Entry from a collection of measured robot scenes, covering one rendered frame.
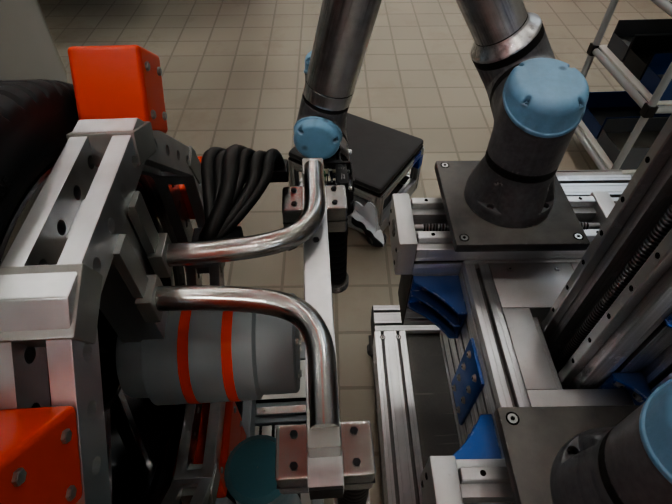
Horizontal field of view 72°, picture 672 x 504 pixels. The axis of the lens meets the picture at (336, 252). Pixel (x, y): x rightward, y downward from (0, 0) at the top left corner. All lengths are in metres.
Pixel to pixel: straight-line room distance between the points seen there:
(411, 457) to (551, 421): 0.63
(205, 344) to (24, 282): 0.23
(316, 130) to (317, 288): 0.30
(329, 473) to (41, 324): 0.25
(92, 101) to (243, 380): 0.35
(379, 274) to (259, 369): 1.24
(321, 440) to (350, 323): 1.25
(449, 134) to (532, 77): 1.74
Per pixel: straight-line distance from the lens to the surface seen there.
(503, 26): 0.83
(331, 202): 0.64
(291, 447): 0.46
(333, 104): 0.72
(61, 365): 0.39
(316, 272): 0.52
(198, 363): 0.57
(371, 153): 1.74
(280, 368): 0.57
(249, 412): 1.34
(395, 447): 1.23
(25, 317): 0.40
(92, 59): 0.58
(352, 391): 1.52
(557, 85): 0.77
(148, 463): 0.85
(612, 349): 0.73
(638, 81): 2.22
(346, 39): 0.67
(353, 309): 1.67
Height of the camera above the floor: 1.39
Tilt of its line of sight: 49 degrees down
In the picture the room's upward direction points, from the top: straight up
